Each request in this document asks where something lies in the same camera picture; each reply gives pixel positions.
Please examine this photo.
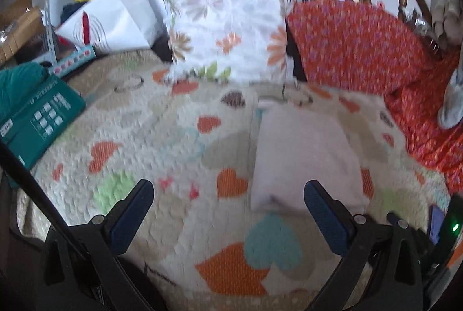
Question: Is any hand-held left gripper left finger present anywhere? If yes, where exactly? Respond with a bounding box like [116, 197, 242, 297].
[43, 179, 156, 311]

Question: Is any floral leaf print pillow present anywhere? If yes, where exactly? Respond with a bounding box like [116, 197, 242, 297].
[162, 0, 301, 85]

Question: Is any pale pink small garment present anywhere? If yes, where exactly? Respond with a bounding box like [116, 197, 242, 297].
[249, 99, 370, 214]

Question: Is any cardboard box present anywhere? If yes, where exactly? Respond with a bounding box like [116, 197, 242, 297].
[0, 0, 46, 67]

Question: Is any heart pattern quilted blanket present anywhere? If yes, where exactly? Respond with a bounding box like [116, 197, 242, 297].
[16, 51, 453, 311]

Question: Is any beige plush toy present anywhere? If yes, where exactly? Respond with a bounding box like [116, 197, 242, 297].
[432, 0, 463, 51]

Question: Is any red floral cloth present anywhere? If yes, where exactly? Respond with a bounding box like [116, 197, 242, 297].
[286, 0, 463, 196]

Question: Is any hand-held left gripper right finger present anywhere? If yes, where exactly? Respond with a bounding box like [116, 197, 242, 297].
[303, 180, 424, 311]

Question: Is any grey cloth object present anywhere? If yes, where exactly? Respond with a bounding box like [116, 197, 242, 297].
[437, 69, 463, 130]

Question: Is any black strap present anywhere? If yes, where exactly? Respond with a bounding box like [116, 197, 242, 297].
[0, 143, 73, 232]

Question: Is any teal tissue package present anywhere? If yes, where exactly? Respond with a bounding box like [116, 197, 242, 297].
[0, 63, 87, 189]

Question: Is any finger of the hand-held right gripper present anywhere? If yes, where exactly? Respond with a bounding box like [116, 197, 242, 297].
[427, 204, 445, 246]

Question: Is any long pink patterned box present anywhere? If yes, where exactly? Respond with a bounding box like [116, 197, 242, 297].
[49, 45, 96, 76]

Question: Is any white perforated metal post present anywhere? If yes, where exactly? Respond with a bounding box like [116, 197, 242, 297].
[40, 0, 60, 62]

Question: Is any white paper bag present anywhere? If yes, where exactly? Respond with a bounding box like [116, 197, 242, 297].
[54, 0, 165, 53]

